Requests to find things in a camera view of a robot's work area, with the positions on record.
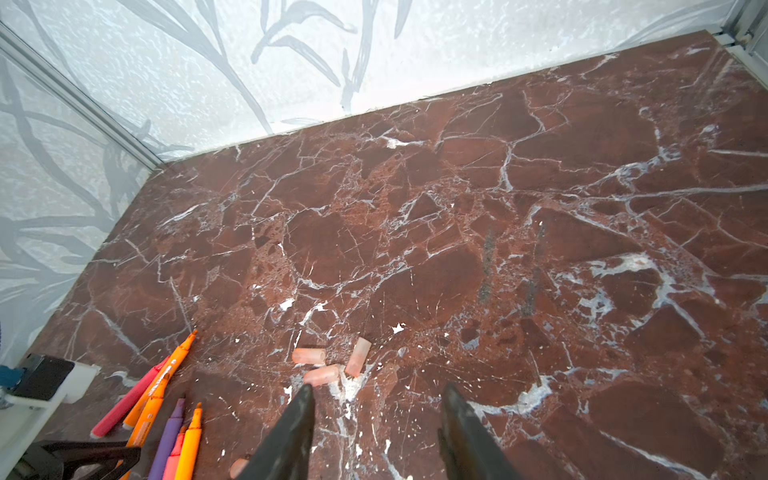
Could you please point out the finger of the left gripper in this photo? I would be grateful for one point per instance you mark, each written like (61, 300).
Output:
(62, 459)

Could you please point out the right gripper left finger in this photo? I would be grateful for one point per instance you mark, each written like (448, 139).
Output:
(285, 451)

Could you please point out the orange highlighter pen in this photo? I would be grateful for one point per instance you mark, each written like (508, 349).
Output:
(149, 413)
(190, 446)
(169, 367)

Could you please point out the pink highlighter pen far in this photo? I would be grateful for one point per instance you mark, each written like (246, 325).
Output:
(124, 406)

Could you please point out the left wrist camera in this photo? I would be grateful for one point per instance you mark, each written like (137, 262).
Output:
(32, 392)

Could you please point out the pink highlighter pen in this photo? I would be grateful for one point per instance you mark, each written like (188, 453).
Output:
(174, 457)
(124, 406)

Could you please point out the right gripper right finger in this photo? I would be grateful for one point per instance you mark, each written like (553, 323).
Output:
(466, 447)

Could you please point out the pink highlighter pen near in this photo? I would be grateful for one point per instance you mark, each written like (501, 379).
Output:
(174, 457)

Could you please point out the purple highlighter pen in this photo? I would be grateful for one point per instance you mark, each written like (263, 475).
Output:
(167, 441)

